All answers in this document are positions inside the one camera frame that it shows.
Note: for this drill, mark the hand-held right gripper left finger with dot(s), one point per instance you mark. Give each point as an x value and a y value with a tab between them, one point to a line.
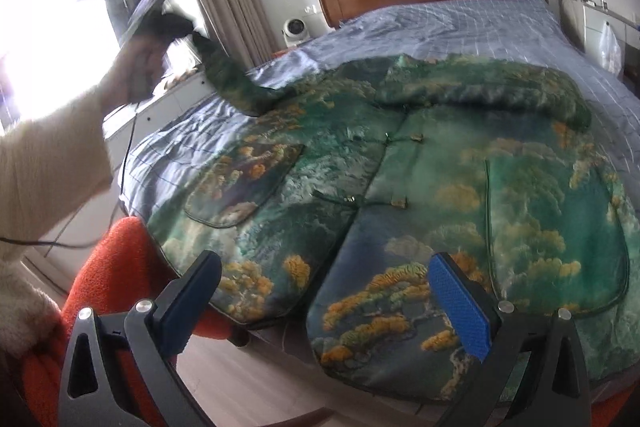
187	307

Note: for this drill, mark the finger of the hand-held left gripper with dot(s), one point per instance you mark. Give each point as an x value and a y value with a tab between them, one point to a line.
200	42

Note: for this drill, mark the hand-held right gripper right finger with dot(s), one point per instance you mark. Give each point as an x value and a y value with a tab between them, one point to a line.
462	307

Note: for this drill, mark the green patterned padded jacket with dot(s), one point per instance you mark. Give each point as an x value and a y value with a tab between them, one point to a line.
440	187

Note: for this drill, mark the person's left forearm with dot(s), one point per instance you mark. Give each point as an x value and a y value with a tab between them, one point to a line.
50	172

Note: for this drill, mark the person's left hand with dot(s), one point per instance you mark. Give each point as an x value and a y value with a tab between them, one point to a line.
127	74

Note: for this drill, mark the white low drawer cabinet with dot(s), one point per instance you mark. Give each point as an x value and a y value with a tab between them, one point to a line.
165	102

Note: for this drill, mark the orange fleece pants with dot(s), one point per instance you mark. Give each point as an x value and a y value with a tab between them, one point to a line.
115	267

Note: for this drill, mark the reddish wooden nightstand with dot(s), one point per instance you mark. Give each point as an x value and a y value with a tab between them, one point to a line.
282	53

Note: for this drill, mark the window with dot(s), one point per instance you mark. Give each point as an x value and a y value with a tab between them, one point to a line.
65	42

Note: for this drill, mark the white desk fan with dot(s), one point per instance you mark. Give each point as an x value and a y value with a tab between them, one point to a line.
295	32

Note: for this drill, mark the left arm cream sleeve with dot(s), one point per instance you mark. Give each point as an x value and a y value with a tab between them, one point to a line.
123	157

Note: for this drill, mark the white fluffy coat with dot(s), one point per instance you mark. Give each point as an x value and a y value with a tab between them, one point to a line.
25	307

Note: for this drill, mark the bed with blue checked sheet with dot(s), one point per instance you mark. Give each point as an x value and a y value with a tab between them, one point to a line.
450	27

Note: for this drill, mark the white plastic bag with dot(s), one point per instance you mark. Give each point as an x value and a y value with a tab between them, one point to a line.
610	49

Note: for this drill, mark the white and grey dresser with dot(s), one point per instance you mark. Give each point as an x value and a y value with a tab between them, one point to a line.
590	27

